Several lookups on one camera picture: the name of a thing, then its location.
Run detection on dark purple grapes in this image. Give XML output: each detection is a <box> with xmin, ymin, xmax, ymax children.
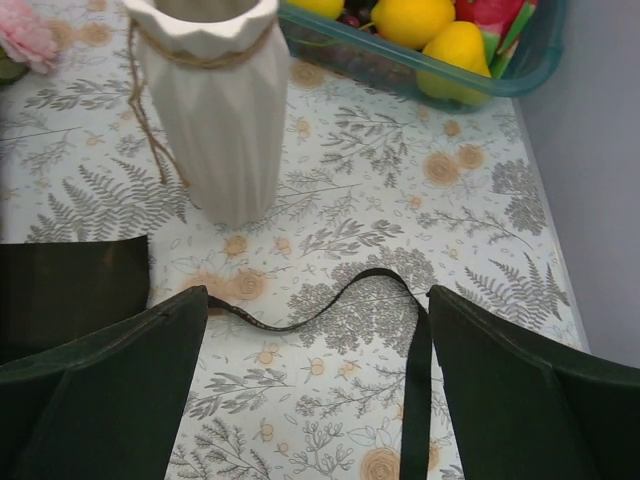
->
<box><xmin>338</xmin><ymin>0</ymin><xmax>378</xmax><ymax>35</ymax></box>

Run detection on yellow lemon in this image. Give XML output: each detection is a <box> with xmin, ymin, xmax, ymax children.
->
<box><xmin>371</xmin><ymin>0</ymin><xmax>456</xmax><ymax>50</ymax></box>

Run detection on black wrapping paper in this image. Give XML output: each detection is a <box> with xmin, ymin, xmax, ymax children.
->
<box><xmin>1</xmin><ymin>236</ymin><xmax>150</xmax><ymax>364</ymax></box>

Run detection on yellow mango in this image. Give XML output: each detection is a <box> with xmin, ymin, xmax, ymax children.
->
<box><xmin>287</xmin><ymin>0</ymin><xmax>345</xmax><ymax>20</ymax></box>

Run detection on red dragon fruit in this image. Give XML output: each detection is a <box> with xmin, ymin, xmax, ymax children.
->
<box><xmin>454</xmin><ymin>0</ymin><xmax>538</xmax><ymax>62</ymax></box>

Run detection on yellow pear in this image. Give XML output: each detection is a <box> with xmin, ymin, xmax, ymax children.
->
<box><xmin>416</xmin><ymin>21</ymin><xmax>491</xmax><ymax>106</ymax></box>

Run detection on pink rose stem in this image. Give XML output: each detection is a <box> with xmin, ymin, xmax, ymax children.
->
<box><xmin>1</xmin><ymin>0</ymin><xmax>58</xmax><ymax>74</ymax></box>

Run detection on black ribbon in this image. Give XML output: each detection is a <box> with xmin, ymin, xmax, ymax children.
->
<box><xmin>207</xmin><ymin>268</ymin><xmax>432</xmax><ymax>480</ymax></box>

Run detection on white ribbed ceramic vase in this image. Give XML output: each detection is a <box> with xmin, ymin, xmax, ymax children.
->
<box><xmin>124</xmin><ymin>0</ymin><xmax>290</xmax><ymax>228</ymax></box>

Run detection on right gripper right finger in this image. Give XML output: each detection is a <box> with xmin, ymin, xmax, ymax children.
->
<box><xmin>429</xmin><ymin>286</ymin><xmax>639</xmax><ymax>479</ymax></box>

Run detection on teal plastic fruit tub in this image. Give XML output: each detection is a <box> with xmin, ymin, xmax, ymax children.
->
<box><xmin>279</xmin><ymin>1</ymin><xmax>568</xmax><ymax>113</ymax></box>

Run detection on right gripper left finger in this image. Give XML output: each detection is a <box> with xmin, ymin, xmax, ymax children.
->
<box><xmin>1</xmin><ymin>287</ymin><xmax>208</xmax><ymax>479</ymax></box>

